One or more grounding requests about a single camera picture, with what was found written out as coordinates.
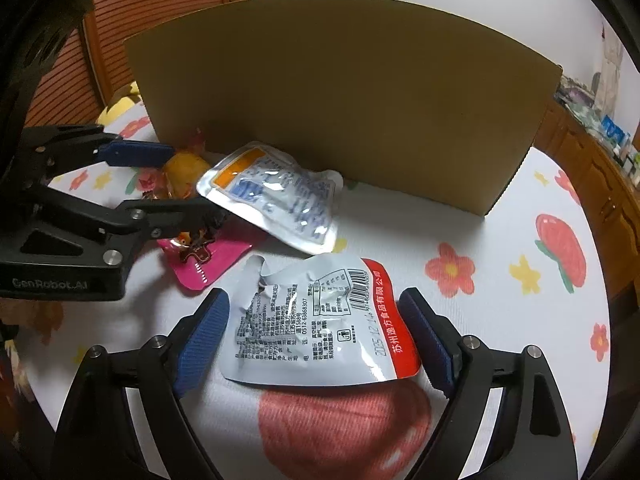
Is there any orange snack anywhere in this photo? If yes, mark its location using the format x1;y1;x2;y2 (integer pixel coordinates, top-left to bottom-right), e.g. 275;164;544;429
137;129;219;247

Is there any red white snack pouch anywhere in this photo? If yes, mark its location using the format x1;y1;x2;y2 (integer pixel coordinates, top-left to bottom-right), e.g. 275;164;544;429
218;254;421;387

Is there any pink snack packet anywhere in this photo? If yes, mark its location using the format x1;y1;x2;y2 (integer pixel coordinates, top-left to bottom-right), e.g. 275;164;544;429
158;232;256;292

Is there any orange white snack pouch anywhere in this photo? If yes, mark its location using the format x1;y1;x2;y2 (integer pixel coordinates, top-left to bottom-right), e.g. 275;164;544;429
196;141;344;256

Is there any wooden louvered closet door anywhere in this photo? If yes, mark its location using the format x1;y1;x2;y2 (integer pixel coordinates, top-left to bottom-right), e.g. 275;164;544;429
26;0;238;127

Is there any white floral strawberry bedspread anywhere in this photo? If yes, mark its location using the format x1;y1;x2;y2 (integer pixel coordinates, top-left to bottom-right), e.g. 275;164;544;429
19;98;614;480

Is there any wooden dresser cabinet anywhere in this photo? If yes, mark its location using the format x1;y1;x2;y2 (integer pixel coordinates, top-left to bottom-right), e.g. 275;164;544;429
534;101;639;299

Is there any brown cardboard box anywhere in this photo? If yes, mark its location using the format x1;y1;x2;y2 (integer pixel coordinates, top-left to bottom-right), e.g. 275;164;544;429
125;0;562;216

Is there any folded cloth pile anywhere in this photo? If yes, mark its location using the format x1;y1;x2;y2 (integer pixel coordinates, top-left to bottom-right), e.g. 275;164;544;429
554;75;596;108

